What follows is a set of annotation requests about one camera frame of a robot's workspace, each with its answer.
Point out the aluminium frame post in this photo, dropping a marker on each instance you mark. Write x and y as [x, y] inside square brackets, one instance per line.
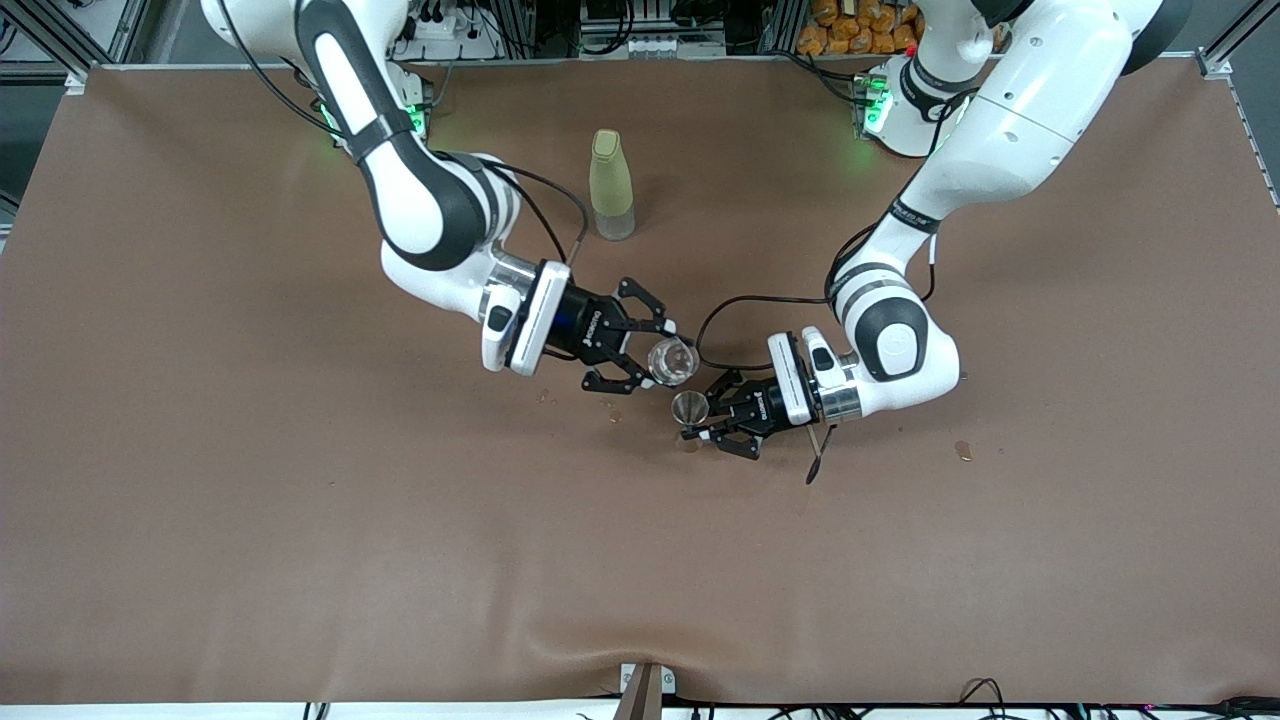
[77, 82]
[648, 690]
[1215, 65]

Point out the brown table mat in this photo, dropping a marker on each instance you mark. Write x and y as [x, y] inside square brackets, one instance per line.
[300, 550]

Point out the orange snack packet pile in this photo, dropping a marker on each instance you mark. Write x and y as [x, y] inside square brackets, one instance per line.
[860, 28]

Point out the steel double jigger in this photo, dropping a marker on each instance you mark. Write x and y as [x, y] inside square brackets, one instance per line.
[690, 408]

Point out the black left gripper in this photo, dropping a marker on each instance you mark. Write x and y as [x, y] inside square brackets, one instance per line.
[757, 404]

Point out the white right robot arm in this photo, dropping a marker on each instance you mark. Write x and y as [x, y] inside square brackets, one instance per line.
[420, 200]

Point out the white power strip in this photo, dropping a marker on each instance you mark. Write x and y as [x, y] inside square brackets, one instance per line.
[440, 30]

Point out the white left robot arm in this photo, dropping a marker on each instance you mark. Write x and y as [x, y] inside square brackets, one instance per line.
[1010, 130]

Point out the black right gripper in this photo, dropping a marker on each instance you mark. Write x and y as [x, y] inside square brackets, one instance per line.
[583, 327]

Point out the green sleeved glass shaker bottle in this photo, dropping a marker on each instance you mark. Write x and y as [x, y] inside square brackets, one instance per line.
[610, 180]

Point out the clear glass measuring beaker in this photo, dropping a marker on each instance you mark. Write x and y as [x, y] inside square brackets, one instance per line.
[672, 362]

